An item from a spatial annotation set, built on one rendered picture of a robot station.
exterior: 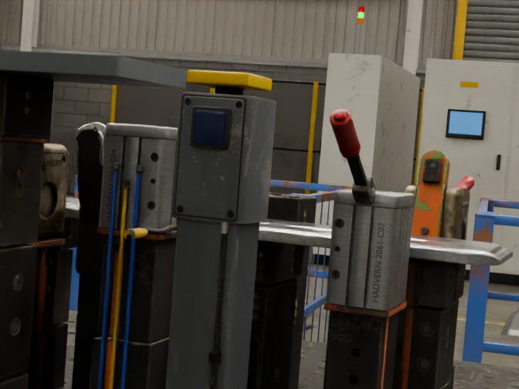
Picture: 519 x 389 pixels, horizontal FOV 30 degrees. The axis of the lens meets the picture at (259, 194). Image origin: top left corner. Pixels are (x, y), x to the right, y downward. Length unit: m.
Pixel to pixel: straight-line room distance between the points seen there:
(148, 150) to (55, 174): 0.17
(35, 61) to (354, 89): 8.27
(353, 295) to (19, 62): 0.39
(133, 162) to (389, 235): 0.29
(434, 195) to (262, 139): 0.47
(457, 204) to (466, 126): 7.70
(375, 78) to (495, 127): 1.18
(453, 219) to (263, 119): 0.49
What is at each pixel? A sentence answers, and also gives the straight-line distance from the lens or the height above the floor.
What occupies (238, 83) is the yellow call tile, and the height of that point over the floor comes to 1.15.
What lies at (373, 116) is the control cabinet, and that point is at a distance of 9.06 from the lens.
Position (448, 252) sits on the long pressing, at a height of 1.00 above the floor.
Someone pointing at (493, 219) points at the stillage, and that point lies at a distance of 2.94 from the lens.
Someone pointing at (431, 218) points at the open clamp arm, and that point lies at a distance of 1.29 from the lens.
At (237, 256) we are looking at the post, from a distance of 0.85.
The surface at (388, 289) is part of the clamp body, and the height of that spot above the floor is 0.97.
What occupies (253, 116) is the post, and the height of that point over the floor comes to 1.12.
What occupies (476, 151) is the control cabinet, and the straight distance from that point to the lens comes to 9.02.
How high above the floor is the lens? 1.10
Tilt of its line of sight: 3 degrees down
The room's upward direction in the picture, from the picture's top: 4 degrees clockwise
